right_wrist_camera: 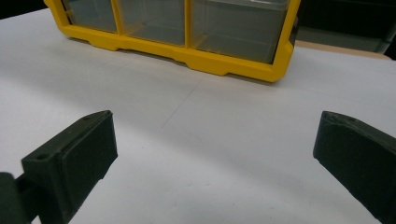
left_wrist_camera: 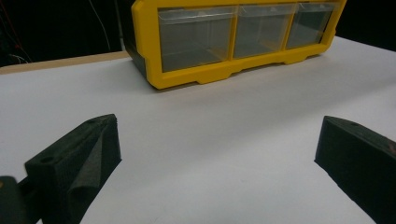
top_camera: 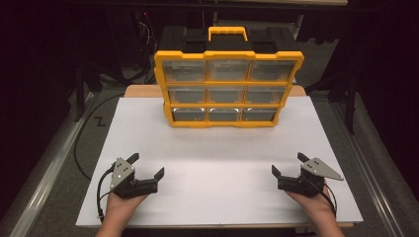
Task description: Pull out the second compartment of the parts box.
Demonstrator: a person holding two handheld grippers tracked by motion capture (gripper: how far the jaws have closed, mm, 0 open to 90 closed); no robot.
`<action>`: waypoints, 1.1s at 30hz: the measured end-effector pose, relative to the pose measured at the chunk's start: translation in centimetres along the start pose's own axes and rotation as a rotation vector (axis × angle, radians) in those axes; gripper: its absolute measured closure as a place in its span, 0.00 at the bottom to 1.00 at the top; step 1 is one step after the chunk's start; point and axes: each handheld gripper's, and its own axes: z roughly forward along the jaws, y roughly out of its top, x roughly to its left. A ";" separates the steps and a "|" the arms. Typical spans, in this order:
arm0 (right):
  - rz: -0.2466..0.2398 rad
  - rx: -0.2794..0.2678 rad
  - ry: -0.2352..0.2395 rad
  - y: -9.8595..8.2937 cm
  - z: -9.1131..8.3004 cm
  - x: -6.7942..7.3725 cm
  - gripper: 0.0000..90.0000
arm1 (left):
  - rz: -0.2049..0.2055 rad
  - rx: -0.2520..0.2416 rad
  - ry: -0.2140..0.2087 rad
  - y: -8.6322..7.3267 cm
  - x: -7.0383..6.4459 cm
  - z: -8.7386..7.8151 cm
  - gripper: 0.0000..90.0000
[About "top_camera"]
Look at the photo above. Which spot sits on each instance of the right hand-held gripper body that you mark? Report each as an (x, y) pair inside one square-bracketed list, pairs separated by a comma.
[(318, 168)]

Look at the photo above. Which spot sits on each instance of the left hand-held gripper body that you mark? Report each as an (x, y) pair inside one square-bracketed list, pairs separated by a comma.
[(122, 171)]

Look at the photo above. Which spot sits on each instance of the person's left hand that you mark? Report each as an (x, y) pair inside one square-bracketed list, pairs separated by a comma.
[(118, 205)]

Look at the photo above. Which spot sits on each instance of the person's right hand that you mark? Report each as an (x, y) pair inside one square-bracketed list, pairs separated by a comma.
[(316, 205)]

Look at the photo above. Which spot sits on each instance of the white board sheet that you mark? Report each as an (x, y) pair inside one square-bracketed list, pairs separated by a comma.
[(214, 158)]

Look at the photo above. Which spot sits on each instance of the dark metal stand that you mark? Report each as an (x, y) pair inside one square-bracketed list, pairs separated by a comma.
[(351, 105), (79, 95)]

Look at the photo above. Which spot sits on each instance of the set of clear plastic drawers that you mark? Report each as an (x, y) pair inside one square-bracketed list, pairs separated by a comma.
[(184, 70)]

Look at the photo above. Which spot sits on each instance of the yellow black drawer organizer cabinet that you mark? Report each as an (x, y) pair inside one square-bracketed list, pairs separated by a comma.
[(227, 55)]

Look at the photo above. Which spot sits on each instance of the aluminium floor rail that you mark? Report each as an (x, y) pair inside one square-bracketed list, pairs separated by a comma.
[(49, 174), (369, 171)]

